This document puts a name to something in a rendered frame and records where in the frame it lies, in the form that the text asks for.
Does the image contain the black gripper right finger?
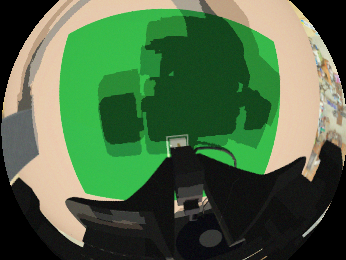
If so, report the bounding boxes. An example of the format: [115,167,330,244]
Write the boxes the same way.
[196,154,306,247]

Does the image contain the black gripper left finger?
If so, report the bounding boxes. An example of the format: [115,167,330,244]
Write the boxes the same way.
[65,157,174,260]

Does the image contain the black computer fan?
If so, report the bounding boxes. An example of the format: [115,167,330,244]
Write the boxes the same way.
[174,209,248,260]

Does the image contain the black cable with plug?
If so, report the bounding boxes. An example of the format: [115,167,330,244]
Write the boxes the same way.
[170,146,237,220]

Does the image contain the green circuit board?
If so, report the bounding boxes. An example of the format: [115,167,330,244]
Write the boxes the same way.
[59,9,281,201]

